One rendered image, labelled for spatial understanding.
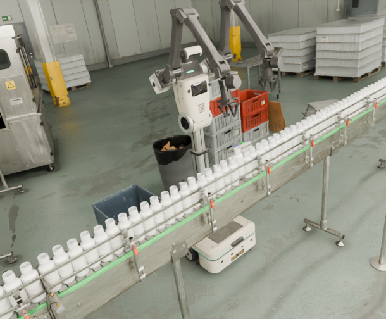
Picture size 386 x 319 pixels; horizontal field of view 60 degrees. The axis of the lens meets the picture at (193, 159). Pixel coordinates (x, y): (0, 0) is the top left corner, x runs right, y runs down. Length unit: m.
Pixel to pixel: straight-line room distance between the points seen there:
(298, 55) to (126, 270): 7.71
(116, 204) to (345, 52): 6.69
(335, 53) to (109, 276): 7.30
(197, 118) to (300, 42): 6.49
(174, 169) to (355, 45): 5.46
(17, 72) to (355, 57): 6.33
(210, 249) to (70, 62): 9.09
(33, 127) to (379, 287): 4.37
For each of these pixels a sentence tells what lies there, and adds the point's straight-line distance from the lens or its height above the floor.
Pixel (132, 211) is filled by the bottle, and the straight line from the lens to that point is 1.53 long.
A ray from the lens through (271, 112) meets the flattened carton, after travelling 5.23.
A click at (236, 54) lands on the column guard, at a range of 11.85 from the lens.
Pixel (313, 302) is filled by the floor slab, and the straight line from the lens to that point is 2.64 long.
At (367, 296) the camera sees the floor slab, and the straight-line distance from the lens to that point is 2.76.
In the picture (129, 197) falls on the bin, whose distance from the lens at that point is 2.22.
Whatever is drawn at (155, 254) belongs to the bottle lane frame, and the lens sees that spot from 1.65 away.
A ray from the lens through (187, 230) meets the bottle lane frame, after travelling 1.72.
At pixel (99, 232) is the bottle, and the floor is 1.15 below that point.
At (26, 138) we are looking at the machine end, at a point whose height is 0.56.
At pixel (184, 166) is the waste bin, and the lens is 3.52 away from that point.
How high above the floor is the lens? 1.96
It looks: 25 degrees down
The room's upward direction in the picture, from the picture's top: 8 degrees counter-clockwise
